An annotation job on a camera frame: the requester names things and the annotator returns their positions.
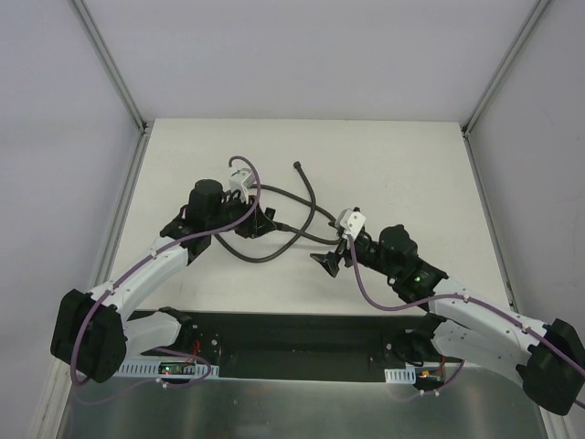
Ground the right aluminium frame post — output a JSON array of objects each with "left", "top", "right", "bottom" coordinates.
[{"left": 461, "top": 0, "right": 552, "bottom": 136}]

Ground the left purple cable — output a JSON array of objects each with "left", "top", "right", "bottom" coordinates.
[{"left": 67, "top": 156, "right": 262, "bottom": 388}]

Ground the left white cable duct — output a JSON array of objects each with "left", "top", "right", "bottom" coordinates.
[{"left": 114, "top": 359, "right": 219, "bottom": 380}]

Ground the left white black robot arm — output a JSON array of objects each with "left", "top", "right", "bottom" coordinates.
[{"left": 50, "top": 171, "right": 276, "bottom": 383}]

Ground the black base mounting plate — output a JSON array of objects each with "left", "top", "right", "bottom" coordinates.
[{"left": 139, "top": 310, "right": 467, "bottom": 380}]

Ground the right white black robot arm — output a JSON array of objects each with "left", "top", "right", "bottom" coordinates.
[{"left": 311, "top": 224, "right": 584, "bottom": 416}]

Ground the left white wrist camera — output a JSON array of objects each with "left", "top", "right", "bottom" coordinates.
[{"left": 229, "top": 168, "right": 256, "bottom": 204}]

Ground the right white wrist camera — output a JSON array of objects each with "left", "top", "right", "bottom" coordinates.
[{"left": 335, "top": 208, "right": 366, "bottom": 240}]

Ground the aluminium frame post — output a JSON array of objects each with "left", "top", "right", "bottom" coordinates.
[
  {"left": 461, "top": 0, "right": 552, "bottom": 136},
  {"left": 70, "top": 0, "right": 154, "bottom": 136}
]

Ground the left aluminium frame post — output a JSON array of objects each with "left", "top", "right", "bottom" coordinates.
[{"left": 70, "top": 0, "right": 154, "bottom": 136}]

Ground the purple cable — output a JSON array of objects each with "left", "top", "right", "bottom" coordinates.
[
  {"left": 67, "top": 156, "right": 262, "bottom": 388},
  {"left": 345, "top": 235, "right": 585, "bottom": 411}
]

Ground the right white cable duct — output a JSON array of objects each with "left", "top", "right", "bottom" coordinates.
[{"left": 384, "top": 366, "right": 417, "bottom": 385}]

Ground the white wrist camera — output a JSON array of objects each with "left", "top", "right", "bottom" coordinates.
[
  {"left": 335, "top": 208, "right": 366, "bottom": 240},
  {"left": 229, "top": 168, "right": 256, "bottom": 204}
]

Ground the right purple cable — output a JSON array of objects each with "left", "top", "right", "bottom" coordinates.
[{"left": 345, "top": 235, "right": 585, "bottom": 411}]

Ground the white cable duct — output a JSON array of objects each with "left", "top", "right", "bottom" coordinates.
[
  {"left": 384, "top": 366, "right": 417, "bottom": 385},
  {"left": 114, "top": 359, "right": 219, "bottom": 380}
]

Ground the dark corrugated flexible hose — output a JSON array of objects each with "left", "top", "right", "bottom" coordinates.
[{"left": 214, "top": 159, "right": 344, "bottom": 265}]

